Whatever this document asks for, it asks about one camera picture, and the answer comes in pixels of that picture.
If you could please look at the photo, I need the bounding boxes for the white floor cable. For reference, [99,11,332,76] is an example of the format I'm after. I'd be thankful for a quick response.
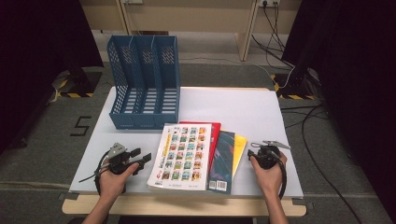
[178,55,295,90]

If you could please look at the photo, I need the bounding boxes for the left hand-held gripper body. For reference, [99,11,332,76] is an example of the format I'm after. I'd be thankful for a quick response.
[106,142,135,175]

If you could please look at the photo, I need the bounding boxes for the black plugged cables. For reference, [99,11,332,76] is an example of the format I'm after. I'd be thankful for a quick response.
[251,1,295,69]

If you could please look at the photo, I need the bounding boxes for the white picture-grid book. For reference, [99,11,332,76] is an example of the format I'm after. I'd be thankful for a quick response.
[147,123,213,191]

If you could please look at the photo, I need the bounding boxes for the person's left hand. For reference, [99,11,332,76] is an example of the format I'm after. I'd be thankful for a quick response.
[98,163,140,200]

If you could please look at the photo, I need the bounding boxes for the yellow book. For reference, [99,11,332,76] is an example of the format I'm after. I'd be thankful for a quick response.
[232,133,248,179]

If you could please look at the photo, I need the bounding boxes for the teal illustrated book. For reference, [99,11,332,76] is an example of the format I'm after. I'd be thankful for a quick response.
[206,130,236,195]

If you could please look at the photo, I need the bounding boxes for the wooden table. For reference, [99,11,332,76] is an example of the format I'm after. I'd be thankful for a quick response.
[61,86,307,217]

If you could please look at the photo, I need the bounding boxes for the black stand base striped tape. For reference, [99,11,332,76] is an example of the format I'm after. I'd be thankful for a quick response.
[270,69,321,101]
[50,69,104,99]

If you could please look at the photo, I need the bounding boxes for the blue file rack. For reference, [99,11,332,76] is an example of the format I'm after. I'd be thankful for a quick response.
[106,35,181,131]

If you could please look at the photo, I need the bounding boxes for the beige wooden desk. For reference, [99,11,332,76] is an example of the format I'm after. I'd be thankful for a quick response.
[78,0,303,63]

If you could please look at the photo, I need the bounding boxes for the white table board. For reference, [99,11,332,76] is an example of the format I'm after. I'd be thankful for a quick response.
[68,87,304,199]

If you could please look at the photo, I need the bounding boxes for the red book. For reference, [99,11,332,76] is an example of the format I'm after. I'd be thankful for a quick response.
[179,120,222,174]

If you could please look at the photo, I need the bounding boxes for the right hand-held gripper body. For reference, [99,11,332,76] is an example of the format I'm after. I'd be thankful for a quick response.
[251,140,291,171]

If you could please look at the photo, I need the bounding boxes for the black curtain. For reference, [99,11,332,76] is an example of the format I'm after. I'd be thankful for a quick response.
[281,0,396,223]
[0,0,105,155]

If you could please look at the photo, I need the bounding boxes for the person's right hand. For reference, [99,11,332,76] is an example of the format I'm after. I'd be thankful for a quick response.
[250,152,288,197]

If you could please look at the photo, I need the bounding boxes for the long black floor cable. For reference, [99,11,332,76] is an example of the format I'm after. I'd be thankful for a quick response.
[279,104,363,224]

